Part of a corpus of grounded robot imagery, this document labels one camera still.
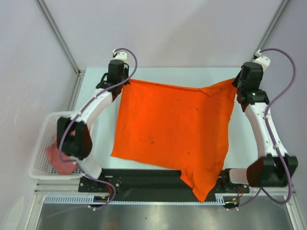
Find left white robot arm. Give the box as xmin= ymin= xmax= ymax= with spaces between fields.
xmin=57 ymin=59 xmax=129 ymax=192

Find aluminium frame rail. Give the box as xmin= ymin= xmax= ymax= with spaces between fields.
xmin=34 ymin=179 xmax=288 ymax=196

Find purple cable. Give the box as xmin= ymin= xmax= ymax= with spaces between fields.
xmin=225 ymin=48 xmax=297 ymax=211
xmin=47 ymin=47 xmax=138 ymax=218

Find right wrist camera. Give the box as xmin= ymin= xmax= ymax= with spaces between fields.
xmin=252 ymin=49 xmax=271 ymax=71

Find aluminium frame post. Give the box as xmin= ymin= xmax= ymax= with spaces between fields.
xmin=255 ymin=0 xmax=291 ymax=52
xmin=35 ymin=0 xmax=85 ymax=111

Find left aluminium frame post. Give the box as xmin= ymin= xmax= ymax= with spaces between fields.
xmin=35 ymin=0 xmax=85 ymax=111

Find white plastic basket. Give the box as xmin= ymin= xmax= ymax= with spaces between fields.
xmin=29 ymin=111 xmax=95 ymax=180

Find orange t shirt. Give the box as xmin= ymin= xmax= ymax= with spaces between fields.
xmin=112 ymin=79 xmax=236 ymax=202

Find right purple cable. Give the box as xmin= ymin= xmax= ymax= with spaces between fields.
xmin=225 ymin=48 xmax=297 ymax=211

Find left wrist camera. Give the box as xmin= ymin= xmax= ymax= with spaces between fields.
xmin=112 ymin=49 xmax=128 ymax=62

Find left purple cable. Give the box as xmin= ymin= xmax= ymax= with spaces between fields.
xmin=47 ymin=47 xmax=138 ymax=218

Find right aluminium frame post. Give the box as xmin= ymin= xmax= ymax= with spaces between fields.
xmin=255 ymin=0 xmax=291 ymax=52

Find white cable duct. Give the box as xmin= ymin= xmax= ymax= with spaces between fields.
xmin=44 ymin=195 xmax=238 ymax=206

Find pink t shirt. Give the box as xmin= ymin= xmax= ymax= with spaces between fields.
xmin=45 ymin=128 xmax=91 ymax=175

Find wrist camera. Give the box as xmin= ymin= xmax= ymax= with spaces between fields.
xmin=112 ymin=49 xmax=128 ymax=62
xmin=252 ymin=49 xmax=271 ymax=71

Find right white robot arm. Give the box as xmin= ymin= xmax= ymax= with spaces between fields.
xmin=221 ymin=58 xmax=298 ymax=192

